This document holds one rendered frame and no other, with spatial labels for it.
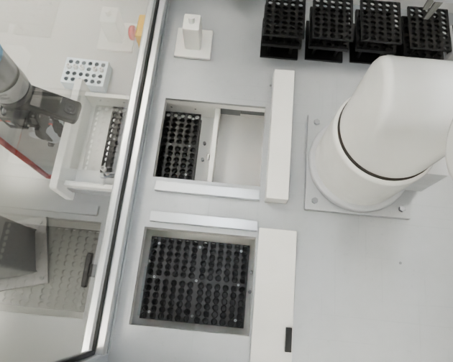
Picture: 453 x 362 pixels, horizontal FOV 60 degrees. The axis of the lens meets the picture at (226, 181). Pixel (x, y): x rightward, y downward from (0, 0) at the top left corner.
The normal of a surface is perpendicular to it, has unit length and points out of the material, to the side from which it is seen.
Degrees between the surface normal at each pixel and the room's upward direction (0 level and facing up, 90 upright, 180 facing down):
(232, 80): 0
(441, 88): 14
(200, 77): 0
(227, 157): 0
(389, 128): 67
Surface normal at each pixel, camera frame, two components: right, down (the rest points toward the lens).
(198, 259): 0.01, -0.30
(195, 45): -0.10, 0.95
